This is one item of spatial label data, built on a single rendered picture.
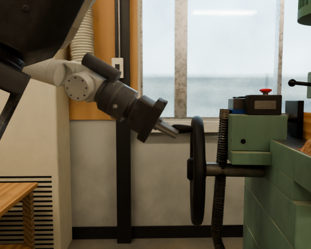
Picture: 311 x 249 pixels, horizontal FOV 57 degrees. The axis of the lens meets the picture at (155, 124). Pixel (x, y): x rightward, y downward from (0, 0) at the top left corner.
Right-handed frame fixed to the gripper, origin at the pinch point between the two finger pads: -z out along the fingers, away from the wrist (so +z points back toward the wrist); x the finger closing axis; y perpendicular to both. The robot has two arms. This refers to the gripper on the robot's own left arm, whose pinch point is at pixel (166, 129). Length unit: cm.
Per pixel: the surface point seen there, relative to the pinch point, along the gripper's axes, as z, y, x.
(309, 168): -24.1, -18.7, 14.2
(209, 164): -14.5, 3.3, -4.0
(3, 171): 71, 64, -101
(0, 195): 54, 37, -89
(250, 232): -38.4, 11.4, -20.0
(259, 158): -22.6, -0.6, 5.8
